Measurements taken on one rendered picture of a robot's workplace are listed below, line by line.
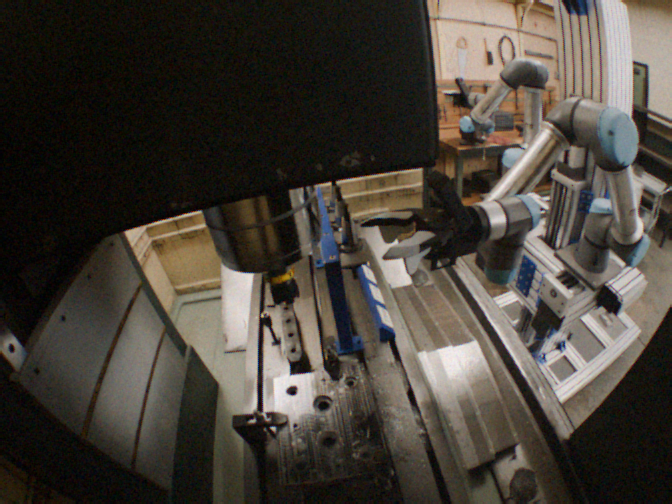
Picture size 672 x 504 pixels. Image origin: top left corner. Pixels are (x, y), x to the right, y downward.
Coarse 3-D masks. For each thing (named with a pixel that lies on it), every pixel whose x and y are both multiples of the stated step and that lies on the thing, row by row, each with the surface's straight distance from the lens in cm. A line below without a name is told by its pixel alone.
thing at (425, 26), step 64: (0, 0) 50; (64, 0) 38; (128, 0) 33; (192, 0) 30; (256, 0) 28; (320, 0) 28; (384, 0) 29; (0, 64) 46; (64, 64) 36; (128, 64) 31; (192, 64) 29; (256, 64) 28; (320, 64) 28; (384, 64) 29; (0, 128) 45; (64, 128) 36; (128, 128) 31; (192, 128) 29; (256, 128) 28; (320, 128) 28; (384, 128) 29; (0, 192) 48; (64, 192) 38; (128, 192) 33; (192, 192) 31; (256, 192) 30; (0, 256) 56
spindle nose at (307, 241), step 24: (288, 192) 36; (312, 192) 40; (216, 216) 38; (240, 216) 36; (264, 216) 36; (288, 216) 37; (312, 216) 40; (216, 240) 41; (240, 240) 38; (264, 240) 37; (288, 240) 38; (312, 240) 41; (240, 264) 40; (264, 264) 39; (288, 264) 40
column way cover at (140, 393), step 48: (96, 288) 74; (48, 336) 62; (96, 336) 71; (144, 336) 88; (48, 384) 61; (96, 384) 69; (144, 384) 85; (96, 432) 69; (144, 432) 84; (144, 480) 87
